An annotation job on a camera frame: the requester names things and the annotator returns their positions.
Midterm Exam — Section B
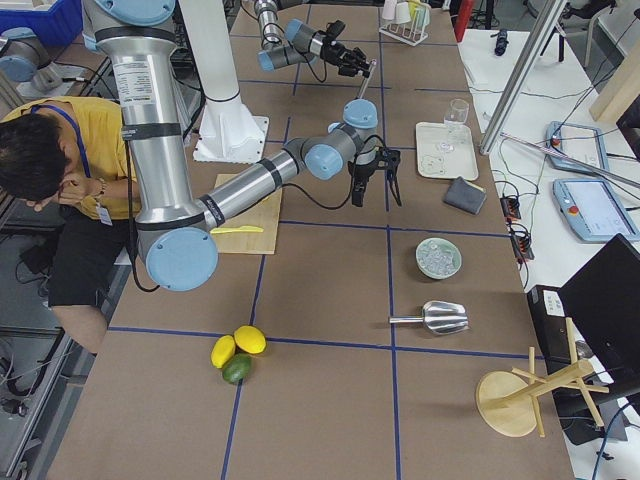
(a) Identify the black box with label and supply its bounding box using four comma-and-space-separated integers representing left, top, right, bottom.
527, 285, 570, 363

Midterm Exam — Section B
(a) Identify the iridescent metal rod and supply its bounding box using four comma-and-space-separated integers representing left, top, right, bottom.
500, 132, 640, 189

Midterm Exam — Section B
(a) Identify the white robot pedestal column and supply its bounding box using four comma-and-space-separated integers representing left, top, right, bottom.
179, 0, 239, 103

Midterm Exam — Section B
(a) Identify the white wire cup rack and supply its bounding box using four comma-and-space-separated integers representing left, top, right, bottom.
379, 0, 431, 46

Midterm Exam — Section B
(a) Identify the clear wine glass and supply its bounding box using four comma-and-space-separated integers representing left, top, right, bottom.
441, 99, 469, 152

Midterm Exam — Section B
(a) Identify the steel ice scoop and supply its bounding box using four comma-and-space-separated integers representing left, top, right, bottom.
388, 300, 469, 336

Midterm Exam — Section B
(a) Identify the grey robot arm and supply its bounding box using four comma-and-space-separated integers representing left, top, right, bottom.
253, 0, 371, 78
83, 1, 378, 291

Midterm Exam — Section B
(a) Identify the person in yellow shirt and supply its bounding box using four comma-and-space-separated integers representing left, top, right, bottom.
1, 96, 140, 354

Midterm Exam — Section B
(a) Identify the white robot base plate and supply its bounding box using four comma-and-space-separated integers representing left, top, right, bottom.
193, 97, 269, 164

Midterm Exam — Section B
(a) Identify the green lime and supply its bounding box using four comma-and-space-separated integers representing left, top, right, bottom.
222, 353, 252, 384

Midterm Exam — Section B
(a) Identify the yellow lemon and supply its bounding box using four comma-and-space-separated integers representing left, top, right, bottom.
210, 335, 236, 369
233, 325, 267, 354

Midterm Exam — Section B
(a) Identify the folded grey cloth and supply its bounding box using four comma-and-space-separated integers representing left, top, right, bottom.
443, 176, 486, 215

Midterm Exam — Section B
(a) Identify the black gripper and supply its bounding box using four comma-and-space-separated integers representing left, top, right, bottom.
320, 41, 370, 78
349, 154, 377, 207

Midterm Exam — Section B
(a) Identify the lower teach pendant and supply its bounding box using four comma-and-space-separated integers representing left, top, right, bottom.
552, 178, 639, 243

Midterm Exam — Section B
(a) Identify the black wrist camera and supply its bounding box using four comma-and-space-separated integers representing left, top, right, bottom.
325, 20, 345, 41
375, 147, 401, 179

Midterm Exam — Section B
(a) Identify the upper teach pendant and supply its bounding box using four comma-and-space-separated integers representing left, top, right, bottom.
546, 121, 609, 175

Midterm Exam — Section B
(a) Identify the teach pendant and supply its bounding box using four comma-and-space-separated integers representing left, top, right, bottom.
552, 178, 639, 243
546, 121, 609, 175

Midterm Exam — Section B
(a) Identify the wooden cup tree stand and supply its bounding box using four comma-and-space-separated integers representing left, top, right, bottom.
475, 317, 609, 437

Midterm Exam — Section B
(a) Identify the black power strip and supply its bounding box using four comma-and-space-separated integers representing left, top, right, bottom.
500, 195, 534, 264

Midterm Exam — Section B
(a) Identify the cream bear serving tray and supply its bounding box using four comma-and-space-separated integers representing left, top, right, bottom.
415, 122, 479, 181

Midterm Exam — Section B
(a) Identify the aluminium frame post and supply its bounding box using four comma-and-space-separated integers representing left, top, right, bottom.
479, 0, 566, 155

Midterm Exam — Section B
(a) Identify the wooden cutting board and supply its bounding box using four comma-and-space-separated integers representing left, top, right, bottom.
213, 190, 282, 255

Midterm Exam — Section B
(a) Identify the black monitor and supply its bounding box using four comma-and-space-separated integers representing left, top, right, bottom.
558, 234, 639, 403

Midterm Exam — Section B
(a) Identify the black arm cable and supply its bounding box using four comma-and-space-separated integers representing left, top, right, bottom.
282, 133, 404, 210

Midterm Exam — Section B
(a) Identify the green bowl of ice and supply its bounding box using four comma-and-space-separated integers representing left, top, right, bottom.
415, 238, 462, 280

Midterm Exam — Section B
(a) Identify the blue storage bin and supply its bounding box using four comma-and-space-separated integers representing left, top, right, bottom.
1, 0, 83, 46

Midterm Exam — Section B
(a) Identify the yellow plastic knife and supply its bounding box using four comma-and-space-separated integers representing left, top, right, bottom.
210, 225, 264, 235

